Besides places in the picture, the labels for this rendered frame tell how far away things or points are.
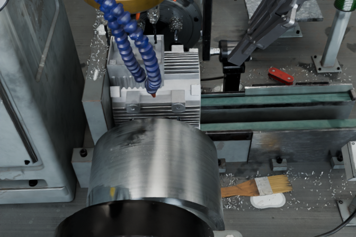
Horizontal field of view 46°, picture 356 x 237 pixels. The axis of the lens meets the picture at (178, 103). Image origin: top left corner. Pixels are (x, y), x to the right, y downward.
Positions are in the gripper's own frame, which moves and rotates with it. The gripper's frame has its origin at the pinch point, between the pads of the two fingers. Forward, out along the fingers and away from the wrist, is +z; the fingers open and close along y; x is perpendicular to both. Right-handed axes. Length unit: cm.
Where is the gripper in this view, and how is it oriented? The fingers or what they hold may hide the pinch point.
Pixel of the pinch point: (243, 49)
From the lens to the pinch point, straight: 86.2
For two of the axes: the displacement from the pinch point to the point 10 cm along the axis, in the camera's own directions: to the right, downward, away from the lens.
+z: -4.8, 6.0, 6.4
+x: 8.8, 3.1, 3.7
